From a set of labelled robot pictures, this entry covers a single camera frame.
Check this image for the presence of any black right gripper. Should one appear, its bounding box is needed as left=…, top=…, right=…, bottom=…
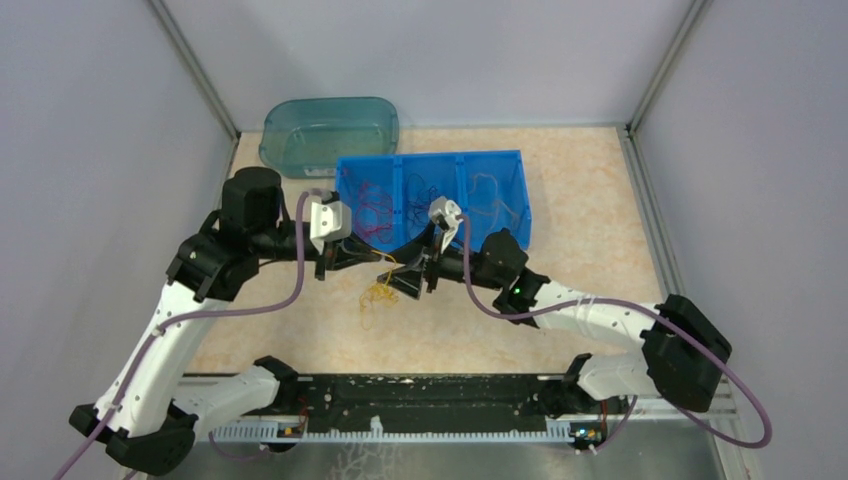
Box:
left=378, top=219, right=505, bottom=299

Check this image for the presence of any colourful wire bundle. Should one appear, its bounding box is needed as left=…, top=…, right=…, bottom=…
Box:
left=357, top=254, right=402, bottom=331

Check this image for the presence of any red wire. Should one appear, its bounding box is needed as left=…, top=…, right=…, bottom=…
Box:
left=354, top=188, right=399, bottom=245
left=351, top=192, right=399, bottom=245
left=344, top=168, right=399, bottom=243

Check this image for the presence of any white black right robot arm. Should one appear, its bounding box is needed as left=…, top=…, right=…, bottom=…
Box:
left=378, top=225, right=732, bottom=413

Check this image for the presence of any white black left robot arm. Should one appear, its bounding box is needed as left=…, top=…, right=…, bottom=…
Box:
left=69, top=167, right=353, bottom=476

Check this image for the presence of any blue three-compartment plastic bin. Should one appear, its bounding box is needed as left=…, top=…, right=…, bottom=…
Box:
left=335, top=150, right=532, bottom=253

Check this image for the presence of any teal transparent plastic tub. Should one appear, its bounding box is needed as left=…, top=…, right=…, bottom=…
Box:
left=258, top=96, right=400, bottom=179

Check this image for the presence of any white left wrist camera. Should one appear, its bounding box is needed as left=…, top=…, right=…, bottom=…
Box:
left=309, top=189, right=353, bottom=254

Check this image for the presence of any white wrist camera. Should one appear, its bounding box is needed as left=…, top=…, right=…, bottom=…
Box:
left=309, top=189, right=353, bottom=254
left=428, top=196, right=462, bottom=253

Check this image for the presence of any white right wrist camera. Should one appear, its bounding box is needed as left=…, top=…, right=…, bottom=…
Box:
left=428, top=196, right=462, bottom=253

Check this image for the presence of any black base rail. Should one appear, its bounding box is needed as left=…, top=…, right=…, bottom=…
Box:
left=237, top=372, right=631, bottom=435

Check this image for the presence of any grey slotted cable duct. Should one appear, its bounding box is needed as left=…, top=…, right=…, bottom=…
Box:
left=213, top=420, right=575, bottom=444

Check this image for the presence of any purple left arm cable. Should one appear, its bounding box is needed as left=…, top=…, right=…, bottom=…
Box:
left=52, top=188, right=333, bottom=480

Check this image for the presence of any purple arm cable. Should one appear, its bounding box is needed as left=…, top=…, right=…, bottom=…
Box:
left=458, top=213, right=774, bottom=455
left=52, top=188, right=333, bottom=480

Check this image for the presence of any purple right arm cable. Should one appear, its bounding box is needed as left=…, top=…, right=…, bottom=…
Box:
left=458, top=213, right=774, bottom=455

